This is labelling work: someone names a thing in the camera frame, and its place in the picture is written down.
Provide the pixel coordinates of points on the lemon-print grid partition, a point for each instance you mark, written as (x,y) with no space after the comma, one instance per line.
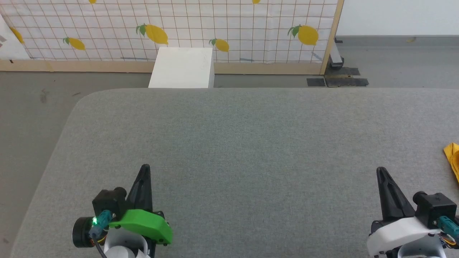
(71,67)

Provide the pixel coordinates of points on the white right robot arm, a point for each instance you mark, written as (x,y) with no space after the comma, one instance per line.
(423,251)

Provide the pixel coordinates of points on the long black floor tape patch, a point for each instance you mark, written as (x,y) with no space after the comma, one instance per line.
(347,82)

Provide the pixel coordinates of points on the white board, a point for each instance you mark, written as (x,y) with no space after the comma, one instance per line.
(10,48)

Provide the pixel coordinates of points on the small black floor tape patch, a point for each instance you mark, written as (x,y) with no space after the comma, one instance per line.
(316,82)

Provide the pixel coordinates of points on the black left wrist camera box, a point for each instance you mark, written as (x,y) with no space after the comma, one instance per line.
(107,202)

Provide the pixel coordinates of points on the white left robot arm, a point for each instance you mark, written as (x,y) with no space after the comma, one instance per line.
(123,247)

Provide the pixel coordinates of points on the grey fabric sofa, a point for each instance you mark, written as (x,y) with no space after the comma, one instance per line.
(251,154)

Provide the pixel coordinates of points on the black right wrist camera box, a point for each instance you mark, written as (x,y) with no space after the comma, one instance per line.
(435,208)

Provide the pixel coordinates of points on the white box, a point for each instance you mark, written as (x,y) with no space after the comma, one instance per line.
(183,68)

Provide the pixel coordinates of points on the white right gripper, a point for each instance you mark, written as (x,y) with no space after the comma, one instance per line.
(401,234)

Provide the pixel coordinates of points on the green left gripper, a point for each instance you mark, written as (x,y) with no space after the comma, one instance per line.
(147,224)

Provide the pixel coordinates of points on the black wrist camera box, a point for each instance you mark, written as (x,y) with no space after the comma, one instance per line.
(107,202)
(435,208)

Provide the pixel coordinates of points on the grey metal frame foot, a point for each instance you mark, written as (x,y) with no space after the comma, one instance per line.
(336,57)

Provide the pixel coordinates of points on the yellow cat-face t-shirt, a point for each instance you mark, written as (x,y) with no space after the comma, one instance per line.
(453,157)

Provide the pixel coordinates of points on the lemon print grid curtain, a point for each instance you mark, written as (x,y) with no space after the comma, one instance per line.
(233,21)

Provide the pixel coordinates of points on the black floor tape under foot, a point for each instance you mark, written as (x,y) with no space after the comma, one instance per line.
(344,71)

